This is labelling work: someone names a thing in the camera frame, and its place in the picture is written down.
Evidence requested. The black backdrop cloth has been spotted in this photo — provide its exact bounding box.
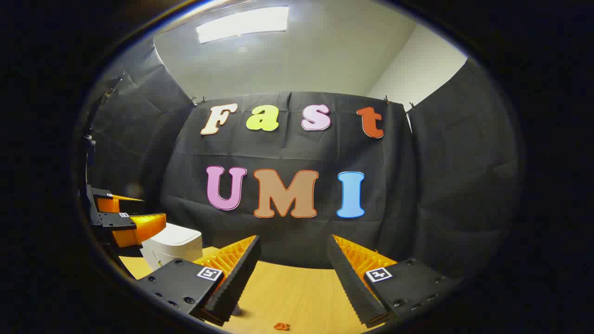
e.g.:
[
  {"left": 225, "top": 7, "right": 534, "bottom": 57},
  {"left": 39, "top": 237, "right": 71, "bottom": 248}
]
[{"left": 86, "top": 37, "right": 525, "bottom": 279}]

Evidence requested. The wooden desktop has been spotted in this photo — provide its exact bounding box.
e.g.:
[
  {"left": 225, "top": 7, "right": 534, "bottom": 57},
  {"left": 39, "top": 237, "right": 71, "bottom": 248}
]
[{"left": 118, "top": 246, "right": 386, "bottom": 334}]

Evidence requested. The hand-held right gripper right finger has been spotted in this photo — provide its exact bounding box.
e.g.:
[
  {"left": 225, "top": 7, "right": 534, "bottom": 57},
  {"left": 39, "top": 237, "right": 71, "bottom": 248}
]
[{"left": 326, "top": 234, "right": 462, "bottom": 329}]

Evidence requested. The white desktop garbage bin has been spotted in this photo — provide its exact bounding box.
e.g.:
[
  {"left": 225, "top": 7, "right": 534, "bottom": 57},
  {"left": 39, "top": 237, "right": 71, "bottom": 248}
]
[{"left": 141, "top": 223, "right": 204, "bottom": 272}]

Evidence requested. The ceiling light panel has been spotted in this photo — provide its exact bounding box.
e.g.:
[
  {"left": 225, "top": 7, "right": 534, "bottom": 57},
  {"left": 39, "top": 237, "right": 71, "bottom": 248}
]
[{"left": 196, "top": 6, "right": 290, "bottom": 45}]

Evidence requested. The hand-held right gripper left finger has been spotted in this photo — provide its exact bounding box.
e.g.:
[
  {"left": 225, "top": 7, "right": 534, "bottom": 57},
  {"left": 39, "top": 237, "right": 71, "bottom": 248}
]
[{"left": 136, "top": 235, "right": 261, "bottom": 327}]

